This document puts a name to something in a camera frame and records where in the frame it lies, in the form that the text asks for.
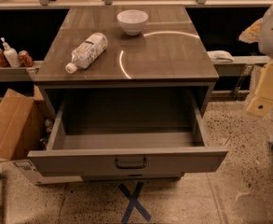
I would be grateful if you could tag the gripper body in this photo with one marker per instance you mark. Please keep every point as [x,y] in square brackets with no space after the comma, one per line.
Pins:
[262,101]

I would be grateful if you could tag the grey top drawer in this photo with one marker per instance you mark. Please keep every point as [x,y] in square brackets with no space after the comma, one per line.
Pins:
[128,133]

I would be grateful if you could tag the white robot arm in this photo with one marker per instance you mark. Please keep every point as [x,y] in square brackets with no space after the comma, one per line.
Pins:
[261,31]

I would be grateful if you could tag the grey cabinet with brown top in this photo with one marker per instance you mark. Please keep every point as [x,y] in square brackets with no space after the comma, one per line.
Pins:
[167,54]

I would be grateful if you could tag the white folded cloth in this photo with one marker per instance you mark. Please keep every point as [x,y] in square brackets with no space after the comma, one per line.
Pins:
[220,56]

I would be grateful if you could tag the white ceramic bowl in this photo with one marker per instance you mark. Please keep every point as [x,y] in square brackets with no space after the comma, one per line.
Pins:
[132,21]

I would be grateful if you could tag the clear plastic bottle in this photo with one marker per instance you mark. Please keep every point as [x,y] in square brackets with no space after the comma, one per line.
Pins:
[87,52]

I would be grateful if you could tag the grey low shelf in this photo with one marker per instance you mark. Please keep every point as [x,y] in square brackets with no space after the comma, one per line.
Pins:
[23,73]

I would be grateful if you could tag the red can right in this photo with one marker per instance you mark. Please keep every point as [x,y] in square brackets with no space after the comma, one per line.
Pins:
[26,58]

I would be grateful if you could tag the red can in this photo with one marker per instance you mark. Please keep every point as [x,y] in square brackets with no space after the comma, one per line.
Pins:
[26,58]
[3,60]

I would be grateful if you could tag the white cardboard box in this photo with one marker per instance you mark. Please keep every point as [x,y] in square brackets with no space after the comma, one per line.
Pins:
[30,172]

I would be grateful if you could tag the brown cardboard box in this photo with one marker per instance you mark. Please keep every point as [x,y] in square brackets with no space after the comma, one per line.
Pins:
[22,124]

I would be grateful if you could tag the white pump bottle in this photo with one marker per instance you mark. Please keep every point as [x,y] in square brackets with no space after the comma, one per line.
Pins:
[11,54]

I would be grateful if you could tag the red can left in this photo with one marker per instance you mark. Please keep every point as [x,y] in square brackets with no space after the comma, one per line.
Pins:
[3,60]

